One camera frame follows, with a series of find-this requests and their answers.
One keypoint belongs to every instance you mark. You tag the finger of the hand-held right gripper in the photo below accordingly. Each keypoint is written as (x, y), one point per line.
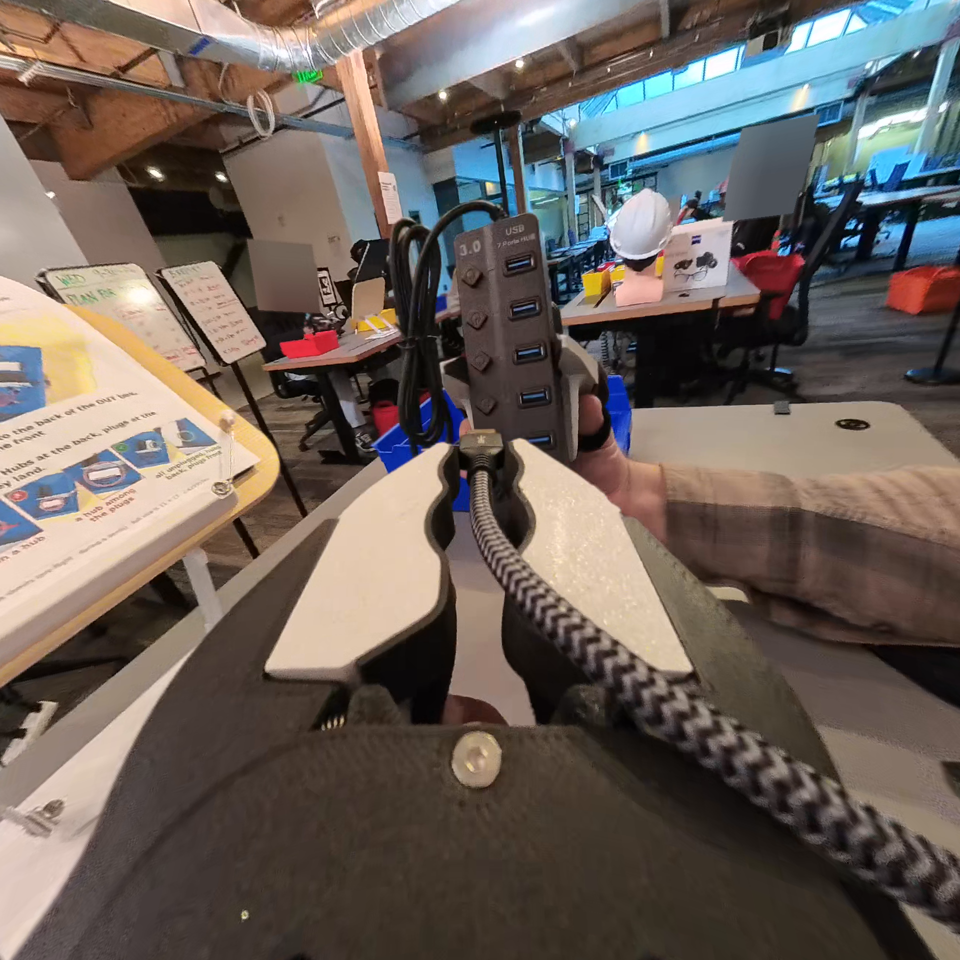
(582, 368)
(453, 383)

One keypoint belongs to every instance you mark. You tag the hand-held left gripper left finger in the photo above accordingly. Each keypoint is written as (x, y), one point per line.
(360, 600)

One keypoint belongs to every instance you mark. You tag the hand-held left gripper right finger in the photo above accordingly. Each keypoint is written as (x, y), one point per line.
(600, 593)

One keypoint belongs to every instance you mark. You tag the blue plastic bin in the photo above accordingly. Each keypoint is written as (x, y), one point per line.
(413, 443)

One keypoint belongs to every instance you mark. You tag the black multi-port hub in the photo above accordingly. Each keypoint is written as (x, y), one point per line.
(518, 330)

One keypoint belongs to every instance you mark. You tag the person's right forearm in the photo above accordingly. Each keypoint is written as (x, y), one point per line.
(810, 548)

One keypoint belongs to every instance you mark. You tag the person's right hand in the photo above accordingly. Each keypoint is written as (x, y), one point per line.
(630, 480)

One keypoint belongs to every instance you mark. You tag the yellow plastic bin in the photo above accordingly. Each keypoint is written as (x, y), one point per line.
(375, 320)

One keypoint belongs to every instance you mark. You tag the long wooden workbench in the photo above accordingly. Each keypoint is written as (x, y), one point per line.
(323, 357)

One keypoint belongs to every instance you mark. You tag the white hard hat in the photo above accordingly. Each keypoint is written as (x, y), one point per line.
(642, 222)

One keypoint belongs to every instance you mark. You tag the white cardboard box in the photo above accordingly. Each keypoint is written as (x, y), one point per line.
(698, 258)

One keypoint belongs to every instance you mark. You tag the small handwritten whiteboard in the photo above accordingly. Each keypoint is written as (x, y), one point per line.
(113, 308)
(218, 308)

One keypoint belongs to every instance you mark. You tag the printed instruction sheet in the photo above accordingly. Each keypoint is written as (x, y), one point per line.
(90, 450)

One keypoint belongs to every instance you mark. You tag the orange box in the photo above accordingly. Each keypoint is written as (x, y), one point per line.
(923, 291)

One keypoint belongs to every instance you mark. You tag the brown wooden post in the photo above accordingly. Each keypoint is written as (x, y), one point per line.
(365, 150)

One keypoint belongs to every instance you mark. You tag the silver ventilation duct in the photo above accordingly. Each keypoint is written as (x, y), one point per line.
(300, 30)

